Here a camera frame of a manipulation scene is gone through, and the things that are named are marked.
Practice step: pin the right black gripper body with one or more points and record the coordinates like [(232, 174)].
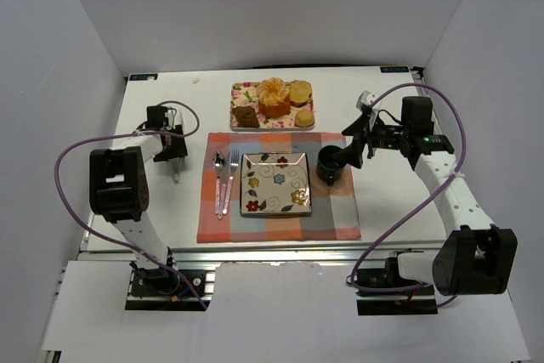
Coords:
[(363, 140)]

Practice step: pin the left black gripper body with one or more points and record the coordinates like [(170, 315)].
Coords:
[(175, 153)]

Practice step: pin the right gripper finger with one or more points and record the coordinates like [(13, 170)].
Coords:
[(360, 126), (351, 155)]

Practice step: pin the metal serving tongs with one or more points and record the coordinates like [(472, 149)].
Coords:
[(177, 165)]

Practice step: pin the small round bun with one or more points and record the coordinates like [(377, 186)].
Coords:
[(304, 119)]

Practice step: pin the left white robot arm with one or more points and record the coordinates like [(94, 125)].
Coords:
[(119, 190)]

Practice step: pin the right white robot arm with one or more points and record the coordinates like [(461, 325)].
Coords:
[(477, 256)]

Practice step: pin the seeded bread sandwich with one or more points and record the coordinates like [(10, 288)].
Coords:
[(301, 92)]

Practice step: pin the large golden bundt bread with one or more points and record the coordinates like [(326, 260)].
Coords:
[(273, 97)]

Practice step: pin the dark green mug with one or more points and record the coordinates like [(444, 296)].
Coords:
[(327, 168)]

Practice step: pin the checkered cloth placemat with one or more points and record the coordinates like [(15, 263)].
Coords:
[(334, 215)]

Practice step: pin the brown chocolate croissant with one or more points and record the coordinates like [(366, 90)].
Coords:
[(245, 117)]

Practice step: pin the floral serving tray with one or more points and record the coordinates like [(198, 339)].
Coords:
[(245, 94)]

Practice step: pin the square floral ceramic plate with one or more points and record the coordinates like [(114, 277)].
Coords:
[(275, 184)]

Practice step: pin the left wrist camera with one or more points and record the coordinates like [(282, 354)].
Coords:
[(175, 118)]

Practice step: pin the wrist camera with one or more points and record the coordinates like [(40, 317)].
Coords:
[(367, 106), (175, 118)]

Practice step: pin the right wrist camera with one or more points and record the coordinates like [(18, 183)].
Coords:
[(367, 106)]

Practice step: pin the spoon with pink handle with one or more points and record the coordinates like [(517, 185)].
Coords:
[(218, 165)]

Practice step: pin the fork with pink handle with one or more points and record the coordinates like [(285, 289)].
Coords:
[(233, 167)]

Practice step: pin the aluminium frame rail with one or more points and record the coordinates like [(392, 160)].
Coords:
[(321, 253)]

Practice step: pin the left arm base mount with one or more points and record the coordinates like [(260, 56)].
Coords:
[(159, 290)]

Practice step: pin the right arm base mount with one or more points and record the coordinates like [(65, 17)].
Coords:
[(390, 301)]

